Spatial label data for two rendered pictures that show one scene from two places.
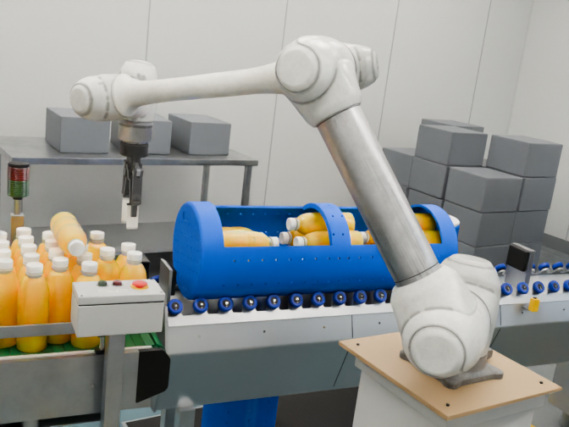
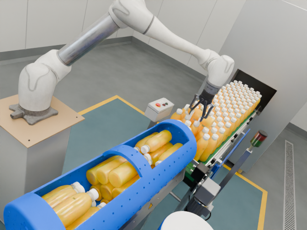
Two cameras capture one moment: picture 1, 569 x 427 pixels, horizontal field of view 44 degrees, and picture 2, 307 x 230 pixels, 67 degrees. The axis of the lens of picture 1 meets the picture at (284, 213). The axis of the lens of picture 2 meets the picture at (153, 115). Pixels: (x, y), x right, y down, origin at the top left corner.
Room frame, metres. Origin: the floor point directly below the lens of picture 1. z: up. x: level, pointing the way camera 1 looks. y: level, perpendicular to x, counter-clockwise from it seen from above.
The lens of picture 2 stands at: (2.69, -0.57, 1.89)
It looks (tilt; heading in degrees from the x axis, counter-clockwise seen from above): 32 degrees down; 141
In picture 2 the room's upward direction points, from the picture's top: 23 degrees clockwise
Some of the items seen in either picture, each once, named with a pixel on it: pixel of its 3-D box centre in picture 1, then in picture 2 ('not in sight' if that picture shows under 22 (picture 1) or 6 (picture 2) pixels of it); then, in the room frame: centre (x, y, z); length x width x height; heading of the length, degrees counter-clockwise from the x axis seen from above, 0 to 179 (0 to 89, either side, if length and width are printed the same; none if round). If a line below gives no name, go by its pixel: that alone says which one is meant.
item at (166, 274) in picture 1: (167, 284); not in sight; (1.92, 0.31, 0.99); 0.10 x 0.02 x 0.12; 26
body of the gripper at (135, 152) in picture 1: (133, 158); (206, 97); (1.85, 0.42, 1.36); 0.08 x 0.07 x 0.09; 26
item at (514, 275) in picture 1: (517, 266); not in sight; (2.50, -0.88, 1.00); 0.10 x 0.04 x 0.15; 26
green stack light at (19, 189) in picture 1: (18, 186); (256, 141); (2.07, 0.82, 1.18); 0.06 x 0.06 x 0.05
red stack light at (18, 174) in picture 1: (18, 172); (260, 136); (2.07, 0.82, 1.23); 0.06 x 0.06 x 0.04
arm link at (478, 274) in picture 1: (462, 302); (37, 84); (1.54, -0.43, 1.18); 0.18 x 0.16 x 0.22; 159
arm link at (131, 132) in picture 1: (135, 130); (212, 86); (1.85, 0.42, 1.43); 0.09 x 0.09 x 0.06
